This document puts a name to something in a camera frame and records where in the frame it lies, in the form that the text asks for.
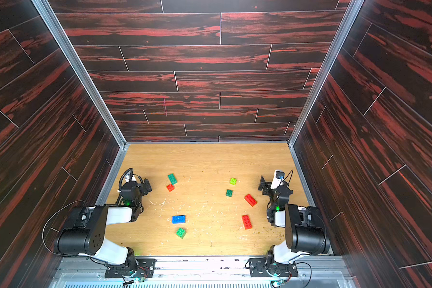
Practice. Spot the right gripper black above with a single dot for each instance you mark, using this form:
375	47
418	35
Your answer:
264	185

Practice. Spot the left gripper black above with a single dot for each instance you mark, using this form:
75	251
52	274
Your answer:
144	191

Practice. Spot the red 2x4 lego brick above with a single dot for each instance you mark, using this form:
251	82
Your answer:
246	222

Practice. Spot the dark green 2x2 lego brick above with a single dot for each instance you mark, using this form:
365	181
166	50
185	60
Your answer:
229	193

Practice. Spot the blue 2x4 lego brick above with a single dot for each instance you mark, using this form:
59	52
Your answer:
178	219

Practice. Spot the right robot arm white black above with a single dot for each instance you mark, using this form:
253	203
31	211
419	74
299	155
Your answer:
305	231

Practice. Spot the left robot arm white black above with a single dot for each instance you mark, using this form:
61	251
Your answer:
83	234

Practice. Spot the small red 2x2 lego brick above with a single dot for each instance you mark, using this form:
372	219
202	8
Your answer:
170	187

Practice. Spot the dark green 2x4 lego brick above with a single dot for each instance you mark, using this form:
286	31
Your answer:
172	179

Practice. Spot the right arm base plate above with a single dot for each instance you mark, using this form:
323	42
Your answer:
261	267

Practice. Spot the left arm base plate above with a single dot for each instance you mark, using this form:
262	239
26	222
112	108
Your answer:
143	268

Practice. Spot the aluminium front rail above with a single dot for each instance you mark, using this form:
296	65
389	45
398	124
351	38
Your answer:
206	272

